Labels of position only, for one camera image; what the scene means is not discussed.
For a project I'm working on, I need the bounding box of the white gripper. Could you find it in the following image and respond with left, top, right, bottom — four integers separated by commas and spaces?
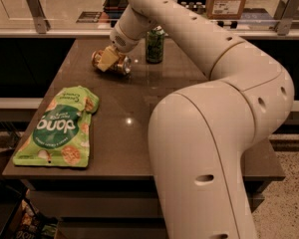
98, 23, 139, 72

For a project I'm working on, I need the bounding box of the orange soda can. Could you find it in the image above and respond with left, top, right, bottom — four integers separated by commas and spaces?
92, 50, 132, 76

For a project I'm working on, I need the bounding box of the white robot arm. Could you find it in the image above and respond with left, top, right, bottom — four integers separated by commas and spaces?
97, 0, 294, 239

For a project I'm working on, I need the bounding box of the green soda can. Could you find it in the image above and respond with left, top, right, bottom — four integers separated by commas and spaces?
146, 26, 165, 64

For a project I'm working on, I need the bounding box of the dark tray stack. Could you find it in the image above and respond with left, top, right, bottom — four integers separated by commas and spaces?
104, 0, 129, 11

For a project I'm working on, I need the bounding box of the green snack bag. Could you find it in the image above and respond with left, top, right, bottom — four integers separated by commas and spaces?
13, 86, 100, 168

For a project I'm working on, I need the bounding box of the cardboard box with label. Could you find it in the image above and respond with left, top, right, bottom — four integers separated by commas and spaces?
205, 0, 246, 19

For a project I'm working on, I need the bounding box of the upper table drawer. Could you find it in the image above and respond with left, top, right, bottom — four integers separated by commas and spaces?
29, 189, 265, 220

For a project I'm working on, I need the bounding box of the table drawer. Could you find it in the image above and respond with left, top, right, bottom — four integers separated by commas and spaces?
58, 220, 168, 239
29, 189, 265, 220

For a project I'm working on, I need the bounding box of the lower table drawer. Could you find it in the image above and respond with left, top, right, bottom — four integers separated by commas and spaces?
58, 220, 168, 239

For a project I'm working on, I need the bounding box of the snack box under table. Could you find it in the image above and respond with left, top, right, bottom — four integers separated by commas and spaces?
4, 200, 57, 239

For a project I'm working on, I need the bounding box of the left metal glass bracket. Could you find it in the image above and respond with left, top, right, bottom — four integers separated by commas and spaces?
26, 0, 51, 34

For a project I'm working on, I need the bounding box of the metal glass bracket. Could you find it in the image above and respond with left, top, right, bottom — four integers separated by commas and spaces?
274, 0, 299, 36
26, 0, 51, 34

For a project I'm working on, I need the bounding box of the right metal glass bracket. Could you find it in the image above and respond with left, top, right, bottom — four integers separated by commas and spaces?
274, 0, 299, 36

